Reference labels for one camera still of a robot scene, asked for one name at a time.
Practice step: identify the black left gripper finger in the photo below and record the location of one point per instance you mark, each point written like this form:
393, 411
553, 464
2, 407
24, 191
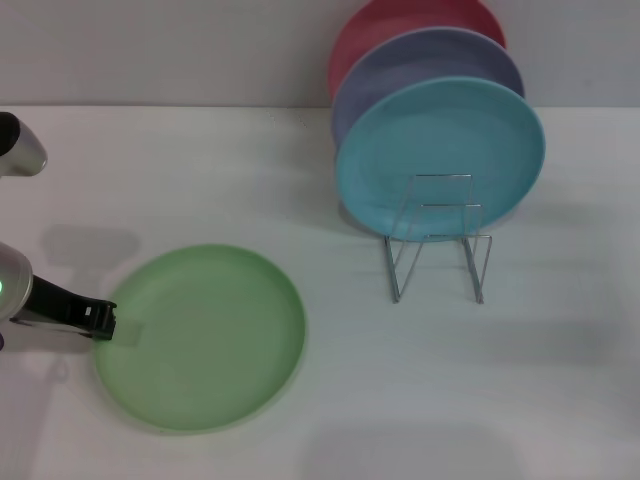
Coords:
97, 320

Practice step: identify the red round plate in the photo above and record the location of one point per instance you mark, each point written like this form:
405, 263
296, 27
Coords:
360, 30

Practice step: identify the green round plate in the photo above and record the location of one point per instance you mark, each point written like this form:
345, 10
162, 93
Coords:
210, 350

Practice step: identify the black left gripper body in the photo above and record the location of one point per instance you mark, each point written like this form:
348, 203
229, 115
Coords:
50, 305

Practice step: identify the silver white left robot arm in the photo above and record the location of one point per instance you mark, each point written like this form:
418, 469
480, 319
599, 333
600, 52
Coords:
20, 150

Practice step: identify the purple round plate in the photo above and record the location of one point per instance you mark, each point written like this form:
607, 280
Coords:
400, 60

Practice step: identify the blue round plate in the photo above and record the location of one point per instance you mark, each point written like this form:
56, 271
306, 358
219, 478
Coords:
425, 135

